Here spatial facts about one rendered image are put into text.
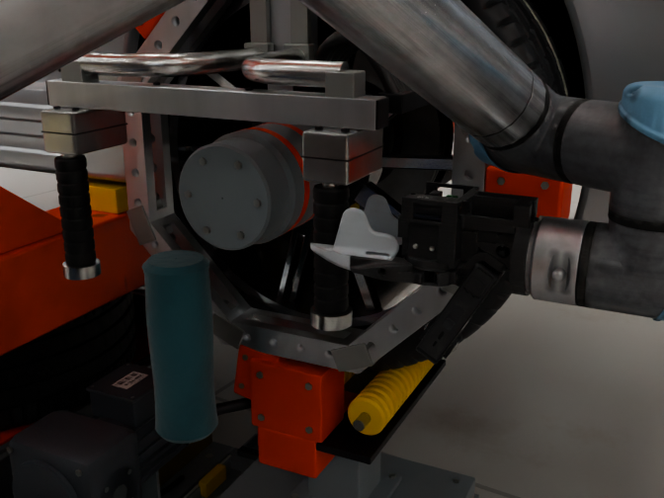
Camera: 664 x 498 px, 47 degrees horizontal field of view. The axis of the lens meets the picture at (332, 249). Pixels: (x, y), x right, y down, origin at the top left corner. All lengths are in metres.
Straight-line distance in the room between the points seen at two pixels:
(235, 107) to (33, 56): 0.53
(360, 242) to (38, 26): 0.48
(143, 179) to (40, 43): 0.87
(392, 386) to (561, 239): 0.52
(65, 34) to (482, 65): 0.39
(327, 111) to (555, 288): 0.28
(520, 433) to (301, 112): 1.46
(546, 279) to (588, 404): 1.62
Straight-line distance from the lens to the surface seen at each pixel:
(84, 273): 0.97
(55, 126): 0.94
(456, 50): 0.60
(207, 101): 0.83
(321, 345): 1.07
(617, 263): 0.66
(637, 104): 0.64
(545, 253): 0.67
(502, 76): 0.64
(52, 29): 0.30
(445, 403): 2.20
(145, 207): 1.17
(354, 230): 0.72
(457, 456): 1.98
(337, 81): 0.75
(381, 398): 1.10
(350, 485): 1.37
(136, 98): 0.89
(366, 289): 1.13
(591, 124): 0.67
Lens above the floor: 1.07
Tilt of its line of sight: 18 degrees down
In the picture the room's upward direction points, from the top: straight up
